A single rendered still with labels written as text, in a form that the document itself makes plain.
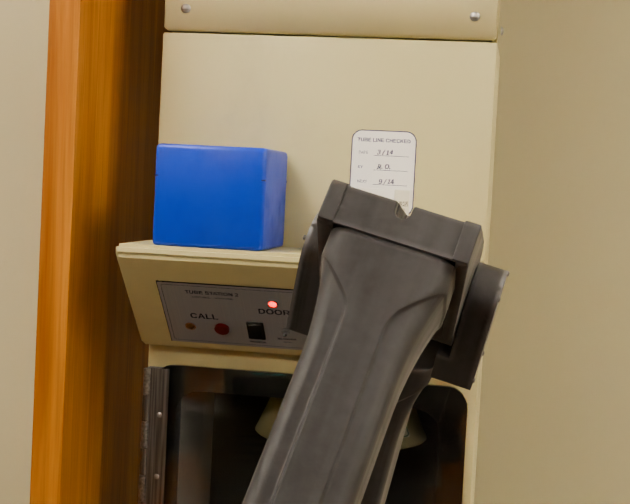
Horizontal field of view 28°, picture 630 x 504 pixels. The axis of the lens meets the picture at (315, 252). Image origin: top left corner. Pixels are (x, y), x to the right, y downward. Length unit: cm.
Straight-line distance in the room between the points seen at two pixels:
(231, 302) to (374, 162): 19
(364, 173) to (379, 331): 62
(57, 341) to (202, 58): 30
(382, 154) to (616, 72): 51
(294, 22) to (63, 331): 36
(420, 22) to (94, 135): 32
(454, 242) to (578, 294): 103
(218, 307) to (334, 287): 56
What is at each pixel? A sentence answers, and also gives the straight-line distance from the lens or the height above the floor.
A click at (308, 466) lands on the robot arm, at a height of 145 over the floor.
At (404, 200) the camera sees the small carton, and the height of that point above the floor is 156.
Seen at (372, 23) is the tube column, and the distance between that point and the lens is 119.
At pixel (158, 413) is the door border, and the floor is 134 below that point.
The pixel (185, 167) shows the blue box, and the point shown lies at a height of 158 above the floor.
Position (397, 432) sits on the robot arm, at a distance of 72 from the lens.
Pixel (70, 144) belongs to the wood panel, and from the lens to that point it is 116.
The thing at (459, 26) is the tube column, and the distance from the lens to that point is 119.
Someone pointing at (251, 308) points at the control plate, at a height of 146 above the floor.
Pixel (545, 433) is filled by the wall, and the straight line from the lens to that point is 163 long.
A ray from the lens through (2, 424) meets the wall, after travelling 178.
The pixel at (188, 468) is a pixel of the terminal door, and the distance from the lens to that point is 123.
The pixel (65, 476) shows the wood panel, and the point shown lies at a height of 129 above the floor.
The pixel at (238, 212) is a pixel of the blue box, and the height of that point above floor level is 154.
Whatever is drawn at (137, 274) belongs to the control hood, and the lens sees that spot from 113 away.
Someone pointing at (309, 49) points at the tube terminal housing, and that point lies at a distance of 120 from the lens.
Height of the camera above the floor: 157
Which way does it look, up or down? 3 degrees down
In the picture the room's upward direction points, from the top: 3 degrees clockwise
